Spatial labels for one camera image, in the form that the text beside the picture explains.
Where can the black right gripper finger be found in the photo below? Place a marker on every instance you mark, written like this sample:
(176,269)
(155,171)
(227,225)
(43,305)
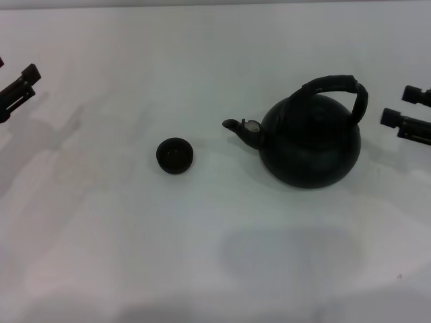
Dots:
(412,129)
(417,94)

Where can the small dark brown teacup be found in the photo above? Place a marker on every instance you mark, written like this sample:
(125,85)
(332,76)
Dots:
(175,158)

